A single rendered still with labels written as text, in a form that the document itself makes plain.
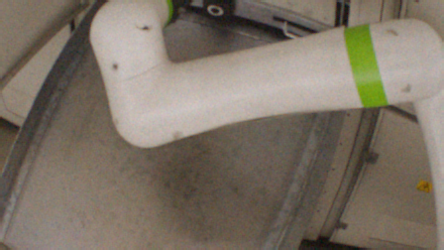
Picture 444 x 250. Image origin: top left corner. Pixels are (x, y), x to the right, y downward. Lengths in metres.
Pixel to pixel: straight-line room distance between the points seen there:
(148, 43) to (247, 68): 0.14
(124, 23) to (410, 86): 0.41
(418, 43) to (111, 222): 0.68
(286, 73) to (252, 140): 0.41
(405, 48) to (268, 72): 0.22
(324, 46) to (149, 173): 0.49
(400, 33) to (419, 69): 0.06
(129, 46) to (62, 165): 0.42
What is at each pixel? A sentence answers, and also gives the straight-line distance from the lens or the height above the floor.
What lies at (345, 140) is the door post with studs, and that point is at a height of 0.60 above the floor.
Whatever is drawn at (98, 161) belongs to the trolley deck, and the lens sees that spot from 1.24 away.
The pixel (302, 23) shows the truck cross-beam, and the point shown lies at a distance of 1.35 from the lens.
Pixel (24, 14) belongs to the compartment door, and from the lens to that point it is 1.37.
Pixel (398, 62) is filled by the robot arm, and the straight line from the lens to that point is 0.81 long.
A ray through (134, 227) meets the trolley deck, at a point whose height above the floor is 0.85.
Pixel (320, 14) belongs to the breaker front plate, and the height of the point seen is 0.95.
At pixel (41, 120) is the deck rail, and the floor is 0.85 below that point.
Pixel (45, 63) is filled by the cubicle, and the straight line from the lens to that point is 1.81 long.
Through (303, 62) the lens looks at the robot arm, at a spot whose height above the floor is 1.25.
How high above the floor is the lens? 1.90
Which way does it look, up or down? 57 degrees down
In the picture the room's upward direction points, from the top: 1 degrees clockwise
